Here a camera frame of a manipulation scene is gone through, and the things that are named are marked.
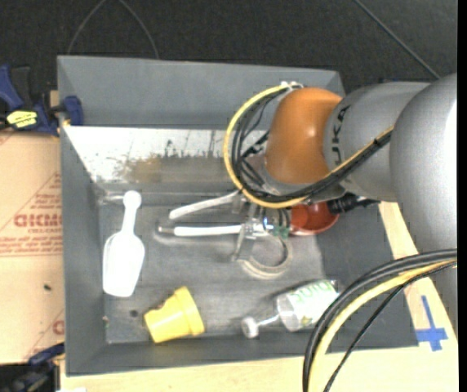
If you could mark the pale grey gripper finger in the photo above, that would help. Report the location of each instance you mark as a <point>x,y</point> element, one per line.
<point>201,206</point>
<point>201,230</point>

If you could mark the grey metal bin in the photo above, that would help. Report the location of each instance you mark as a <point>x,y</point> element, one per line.
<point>201,268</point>

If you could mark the red bowl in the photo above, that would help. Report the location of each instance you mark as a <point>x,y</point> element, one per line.
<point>315,221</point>

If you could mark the white plastic scoop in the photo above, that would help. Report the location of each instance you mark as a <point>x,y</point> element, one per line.
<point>123,255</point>

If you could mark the yellow plastic cup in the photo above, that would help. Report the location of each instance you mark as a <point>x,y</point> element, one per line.
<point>174,317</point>

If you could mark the clear plastic bottle green print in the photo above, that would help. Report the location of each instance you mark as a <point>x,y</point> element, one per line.
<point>305,304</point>

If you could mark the brown cardboard board red print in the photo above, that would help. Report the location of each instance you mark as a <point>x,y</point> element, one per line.
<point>23,259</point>

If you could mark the black cylinder on white bracket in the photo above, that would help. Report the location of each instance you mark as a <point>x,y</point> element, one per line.
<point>345,204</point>

